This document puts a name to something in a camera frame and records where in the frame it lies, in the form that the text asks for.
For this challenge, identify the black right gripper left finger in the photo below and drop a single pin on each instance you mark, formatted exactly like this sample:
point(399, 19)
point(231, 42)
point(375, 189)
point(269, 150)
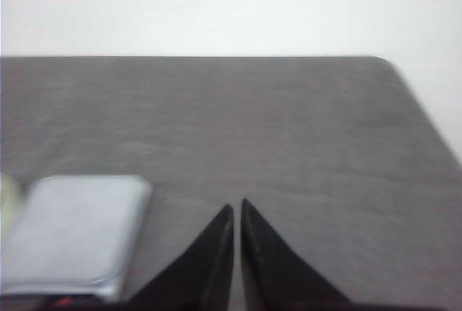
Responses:
point(201, 277)

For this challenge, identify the pale green plate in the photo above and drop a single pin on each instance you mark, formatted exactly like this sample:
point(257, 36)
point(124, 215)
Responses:
point(11, 201)

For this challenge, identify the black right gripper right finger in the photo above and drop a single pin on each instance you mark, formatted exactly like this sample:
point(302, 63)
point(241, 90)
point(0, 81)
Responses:
point(276, 277)

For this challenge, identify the silver electronic kitchen scale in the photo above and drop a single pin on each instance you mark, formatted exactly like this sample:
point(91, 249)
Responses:
point(72, 239)

